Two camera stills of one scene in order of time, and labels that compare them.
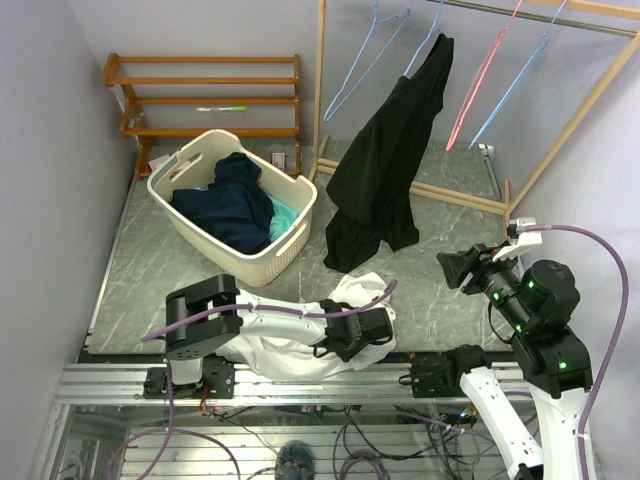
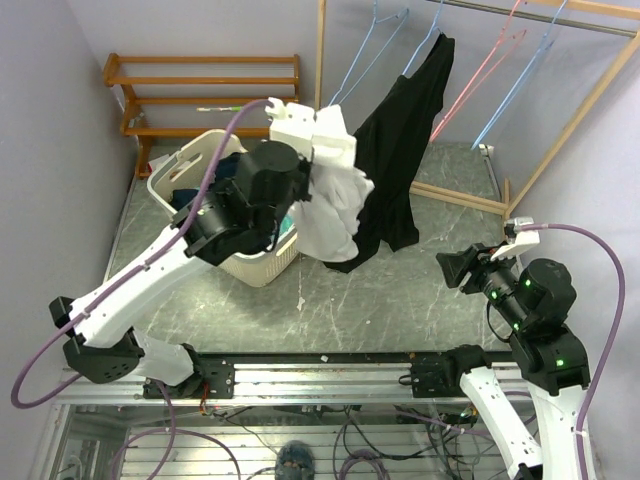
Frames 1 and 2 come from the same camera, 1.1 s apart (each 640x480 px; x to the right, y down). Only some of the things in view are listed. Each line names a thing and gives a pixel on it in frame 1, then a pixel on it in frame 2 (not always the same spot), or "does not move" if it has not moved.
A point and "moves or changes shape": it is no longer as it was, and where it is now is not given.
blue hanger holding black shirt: x=434 y=27 does not move
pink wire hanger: x=480 y=75 moves or changes shape
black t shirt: x=372 y=183 does not move
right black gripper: x=458 y=264 does not move
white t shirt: x=279 y=359 → x=328 y=222
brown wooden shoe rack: x=111 y=76 does not move
